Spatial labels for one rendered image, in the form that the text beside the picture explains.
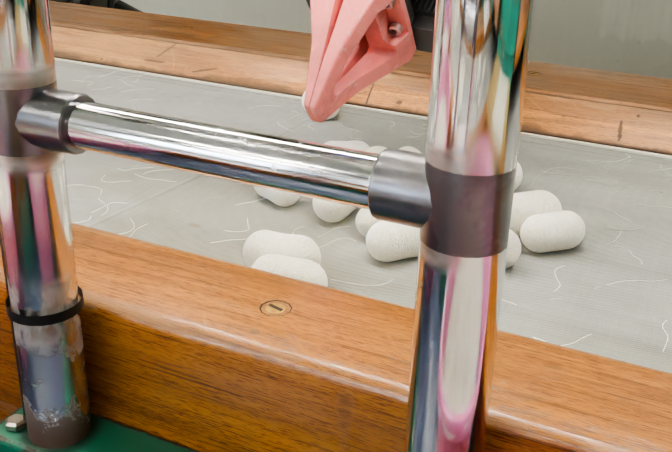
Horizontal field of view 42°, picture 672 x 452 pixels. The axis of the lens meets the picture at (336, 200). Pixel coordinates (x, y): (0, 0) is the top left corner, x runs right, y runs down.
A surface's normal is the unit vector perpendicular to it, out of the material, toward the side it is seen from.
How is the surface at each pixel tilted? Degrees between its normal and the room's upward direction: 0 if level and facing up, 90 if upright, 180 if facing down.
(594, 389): 0
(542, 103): 45
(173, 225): 0
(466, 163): 90
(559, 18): 90
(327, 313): 0
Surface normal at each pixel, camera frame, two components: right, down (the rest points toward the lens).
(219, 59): -0.29, -0.41
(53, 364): 0.33, 0.37
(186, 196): 0.03, -0.92
